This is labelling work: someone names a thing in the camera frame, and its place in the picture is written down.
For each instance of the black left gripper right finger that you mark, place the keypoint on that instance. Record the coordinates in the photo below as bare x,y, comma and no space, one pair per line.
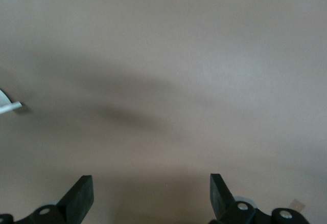
222,203

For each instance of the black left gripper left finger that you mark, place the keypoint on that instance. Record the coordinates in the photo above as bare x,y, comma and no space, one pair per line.
76,203

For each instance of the brown tape patch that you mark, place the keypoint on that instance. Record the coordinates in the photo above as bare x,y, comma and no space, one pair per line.
297,204

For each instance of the white curved plastic bracket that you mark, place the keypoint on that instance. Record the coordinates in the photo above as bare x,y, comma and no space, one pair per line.
7,106

